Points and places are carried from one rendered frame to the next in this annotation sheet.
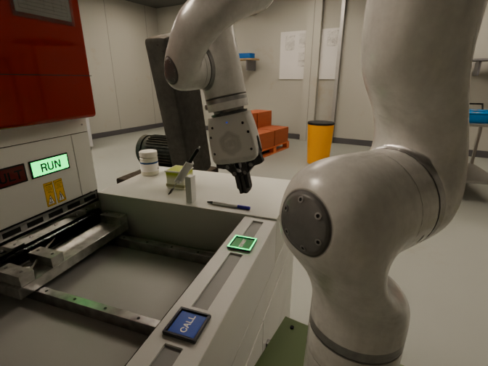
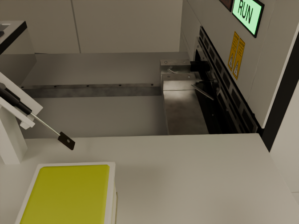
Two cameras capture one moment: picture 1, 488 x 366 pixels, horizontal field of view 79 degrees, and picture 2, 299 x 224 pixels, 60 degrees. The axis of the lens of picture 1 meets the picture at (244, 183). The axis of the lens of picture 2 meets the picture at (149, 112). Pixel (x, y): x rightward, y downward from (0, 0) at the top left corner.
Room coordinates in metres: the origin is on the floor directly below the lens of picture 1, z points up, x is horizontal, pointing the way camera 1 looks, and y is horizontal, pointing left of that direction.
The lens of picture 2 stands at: (1.16, 0.24, 1.22)
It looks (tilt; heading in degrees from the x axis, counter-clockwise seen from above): 37 degrees down; 159
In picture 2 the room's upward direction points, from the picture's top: straight up
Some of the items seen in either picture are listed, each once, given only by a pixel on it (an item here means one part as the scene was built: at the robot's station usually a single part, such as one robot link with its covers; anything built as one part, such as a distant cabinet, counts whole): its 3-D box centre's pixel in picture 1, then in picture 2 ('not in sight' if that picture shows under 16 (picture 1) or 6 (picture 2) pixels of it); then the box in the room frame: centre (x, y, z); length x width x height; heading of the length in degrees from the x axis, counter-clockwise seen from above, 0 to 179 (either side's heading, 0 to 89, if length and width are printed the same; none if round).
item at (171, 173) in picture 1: (179, 177); (75, 216); (1.01, 0.23, 1.00); 0.07 x 0.07 x 0.07; 71
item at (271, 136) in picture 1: (257, 132); not in sight; (5.78, -0.26, 0.36); 1.28 x 0.88 x 0.73; 151
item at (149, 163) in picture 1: (149, 162); not in sight; (1.16, 0.38, 1.01); 0.07 x 0.07 x 0.10
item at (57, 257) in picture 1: (46, 256); (178, 81); (0.67, 0.51, 0.89); 0.08 x 0.03 x 0.03; 71
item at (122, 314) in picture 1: (91, 308); (104, 90); (0.55, 0.35, 0.84); 0.50 x 0.02 x 0.03; 71
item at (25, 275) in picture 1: (14, 274); (175, 66); (0.59, 0.54, 0.89); 0.08 x 0.03 x 0.03; 71
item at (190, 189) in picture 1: (185, 181); (13, 117); (0.88, 0.18, 1.03); 0.06 x 0.04 x 0.13; 71
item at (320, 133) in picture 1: (319, 142); not in sight; (4.89, -1.25, 0.34); 0.43 x 0.43 x 0.68
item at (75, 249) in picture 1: (73, 250); (181, 110); (0.74, 0.49, 0.87); 0.36 x 0.08 x 0.03; 161
